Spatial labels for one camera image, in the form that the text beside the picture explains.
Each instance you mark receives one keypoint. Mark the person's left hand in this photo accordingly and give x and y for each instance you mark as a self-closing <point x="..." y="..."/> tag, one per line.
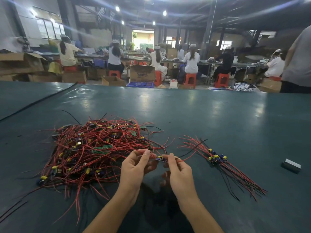
<point x="136" y="174"/>

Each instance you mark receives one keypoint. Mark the person's right hand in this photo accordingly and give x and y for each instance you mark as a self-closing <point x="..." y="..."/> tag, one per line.
<point x="182" y="182"/>

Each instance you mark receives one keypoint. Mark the person's left forearm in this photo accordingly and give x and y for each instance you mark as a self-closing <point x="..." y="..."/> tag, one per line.
<point x="109" y="216"/>

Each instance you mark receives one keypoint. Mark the blue plastic crate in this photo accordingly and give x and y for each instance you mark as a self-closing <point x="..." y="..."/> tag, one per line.
<point x="140" y="84"/>

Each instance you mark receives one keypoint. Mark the dark green table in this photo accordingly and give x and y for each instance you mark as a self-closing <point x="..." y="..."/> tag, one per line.
<point x="252" y="123"/>

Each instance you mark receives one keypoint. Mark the red plastic stool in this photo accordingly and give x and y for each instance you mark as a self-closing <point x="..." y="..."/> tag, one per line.
<point x="275" y="79"/>
<point x="190" y="80"/>
<point x="70" y="69"/>
<point x="222" y="80"/>
<point x="114" y="73"/>
<point x="158" y="78"/>

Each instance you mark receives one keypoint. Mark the small black grey block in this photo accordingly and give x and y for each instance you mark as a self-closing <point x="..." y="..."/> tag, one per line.
<point x="291" y="166"/>

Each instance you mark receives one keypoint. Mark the heap of black white items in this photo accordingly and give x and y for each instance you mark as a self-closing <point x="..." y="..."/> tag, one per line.
<point x="244" y="86"/>

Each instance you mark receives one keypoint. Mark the yellow sack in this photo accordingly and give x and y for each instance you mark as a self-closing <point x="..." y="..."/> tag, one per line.
<point x="54" y="68"/>

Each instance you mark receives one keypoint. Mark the large open cardboard box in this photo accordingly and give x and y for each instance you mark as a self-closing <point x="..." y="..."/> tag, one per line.
<point x="19" y="63"/>

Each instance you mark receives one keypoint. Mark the grid window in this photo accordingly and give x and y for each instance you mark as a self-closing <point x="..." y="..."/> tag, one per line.
<point x="47" y="27"/>

